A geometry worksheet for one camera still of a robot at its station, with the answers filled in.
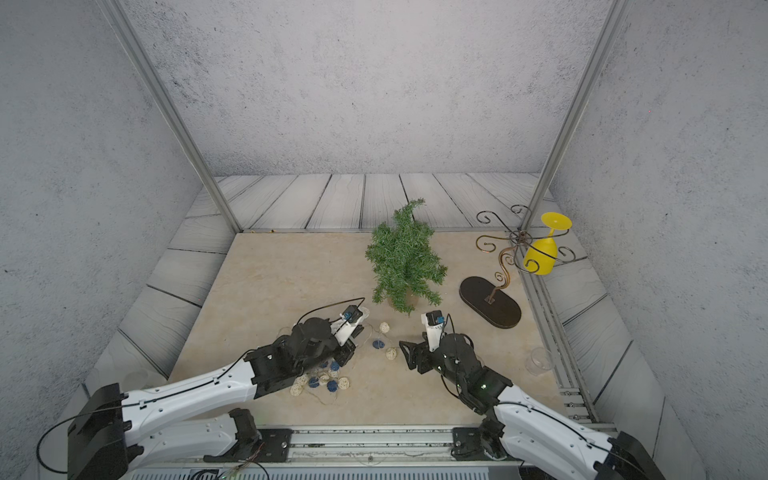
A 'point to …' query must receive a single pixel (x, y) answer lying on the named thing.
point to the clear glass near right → (539, 360)
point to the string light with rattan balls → (327, 376)
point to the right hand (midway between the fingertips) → (413, 340)
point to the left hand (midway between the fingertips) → (365, 330)
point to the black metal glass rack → (481, 296)
